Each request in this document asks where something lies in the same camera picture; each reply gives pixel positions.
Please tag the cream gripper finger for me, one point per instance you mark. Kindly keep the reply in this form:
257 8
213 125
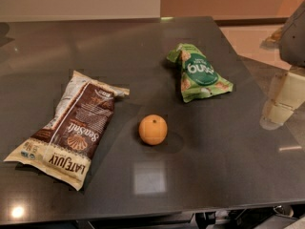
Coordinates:
286 94

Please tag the orange fruit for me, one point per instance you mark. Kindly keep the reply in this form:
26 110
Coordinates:
153 129

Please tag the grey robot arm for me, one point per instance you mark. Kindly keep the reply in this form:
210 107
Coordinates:
291 42

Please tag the green rice chip bag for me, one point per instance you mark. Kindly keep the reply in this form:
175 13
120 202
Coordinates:
199 79

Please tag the brown Late July chip bag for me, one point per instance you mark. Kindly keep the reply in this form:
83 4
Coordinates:
64 148

